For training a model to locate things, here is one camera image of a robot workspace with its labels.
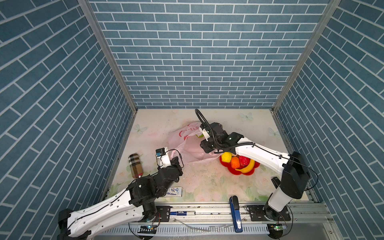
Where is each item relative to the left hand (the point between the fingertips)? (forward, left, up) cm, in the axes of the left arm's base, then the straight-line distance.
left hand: (184, 160), depth 72 cm
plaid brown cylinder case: (+5, +30, -17) cm, 35 cm away
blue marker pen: (-19, +1, -19) cm, 27 cm away
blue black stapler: (-18, -25, -15) cm, 34 cm away
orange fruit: (+5, -28, -13) cm, 32 cm away
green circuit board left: (-26, +18, -23) cm, 38 cm away
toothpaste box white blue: (-9, +6, -19) cm, 22 cm away
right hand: (+12, -10, -4) cm, 16 cm away
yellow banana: (+2, -35, -14) cm, 38 cm away
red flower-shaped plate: (+1, -29, -16) cm, 33 cm away
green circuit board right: (-25, -46, -20) cm, 55 cm away
